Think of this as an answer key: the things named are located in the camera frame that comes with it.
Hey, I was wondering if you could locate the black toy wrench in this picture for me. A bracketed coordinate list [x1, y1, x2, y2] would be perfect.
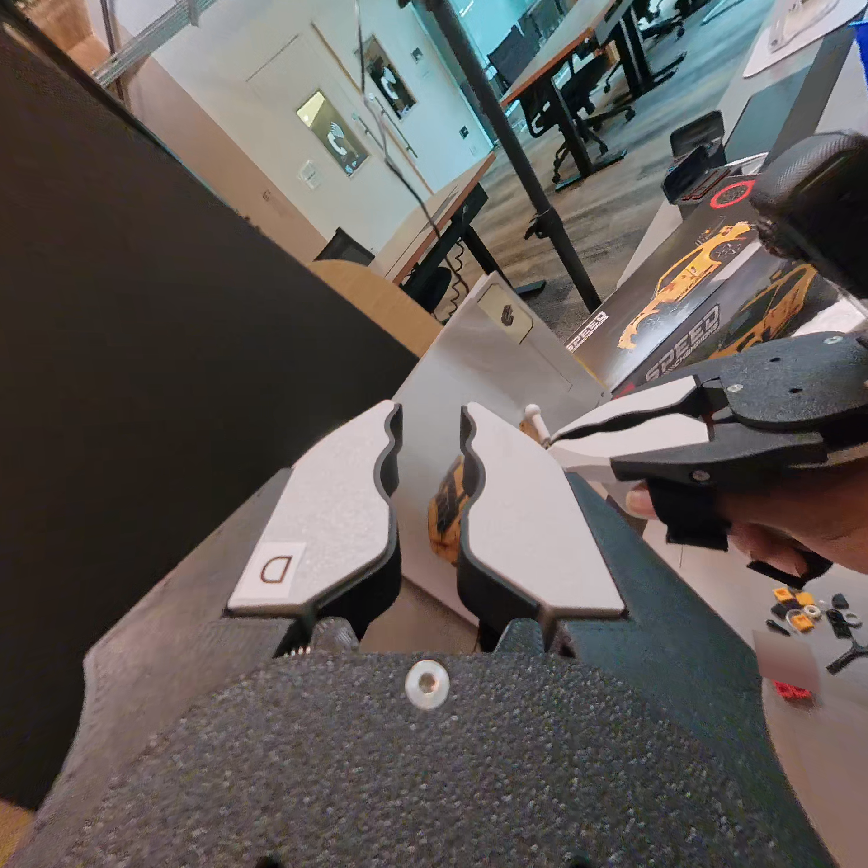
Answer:
[826, 636, 868, 675]

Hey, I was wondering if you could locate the person's right hand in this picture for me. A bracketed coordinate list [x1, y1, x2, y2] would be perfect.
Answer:
[626, 449, 868, 579]

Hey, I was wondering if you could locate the black office chair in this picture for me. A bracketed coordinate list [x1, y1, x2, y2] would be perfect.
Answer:
[525, 68, 635, 187]

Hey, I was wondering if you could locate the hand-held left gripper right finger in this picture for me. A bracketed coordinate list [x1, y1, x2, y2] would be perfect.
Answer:
[456, 401, 627, 653]

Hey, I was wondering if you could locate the yellow toy brick car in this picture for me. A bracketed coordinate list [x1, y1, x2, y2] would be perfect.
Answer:
[427, 403, 553, 568]

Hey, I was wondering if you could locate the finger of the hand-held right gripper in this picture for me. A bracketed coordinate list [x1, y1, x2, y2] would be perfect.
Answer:
[548, 420, 713, 486]
[552, 375, 709, 442]

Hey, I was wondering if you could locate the light wooden panel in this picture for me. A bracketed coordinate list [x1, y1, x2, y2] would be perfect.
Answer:
[308, 261, 445, 360]

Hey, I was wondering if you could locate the black coiled cable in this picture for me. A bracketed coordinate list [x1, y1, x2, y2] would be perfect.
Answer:
[441, 241, 470, 302]

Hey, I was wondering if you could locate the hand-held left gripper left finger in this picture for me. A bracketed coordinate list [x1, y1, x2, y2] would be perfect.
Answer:
[224, 399, 405, 653]

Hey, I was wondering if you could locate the pile of small toy bricks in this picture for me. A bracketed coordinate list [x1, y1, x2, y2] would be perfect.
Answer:
[765, 585, 865, 642]

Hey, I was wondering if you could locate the large dark panel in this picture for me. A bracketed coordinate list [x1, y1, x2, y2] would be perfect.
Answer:
[0, 27, 419, 811]

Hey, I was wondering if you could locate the black case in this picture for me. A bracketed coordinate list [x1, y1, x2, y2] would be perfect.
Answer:
[668, 110, 728, 206]

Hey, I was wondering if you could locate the black toy car box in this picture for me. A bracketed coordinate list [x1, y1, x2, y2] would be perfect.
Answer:
[561, 216, 868, 408]

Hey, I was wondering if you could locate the black tripod pole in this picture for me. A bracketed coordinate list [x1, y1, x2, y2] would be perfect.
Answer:
[427, 0, 604, 313]

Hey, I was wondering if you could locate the wall window with phone icon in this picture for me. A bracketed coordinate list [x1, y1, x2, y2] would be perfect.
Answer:
[295, 88, 373, 179]
[363, 37, 419, 122]

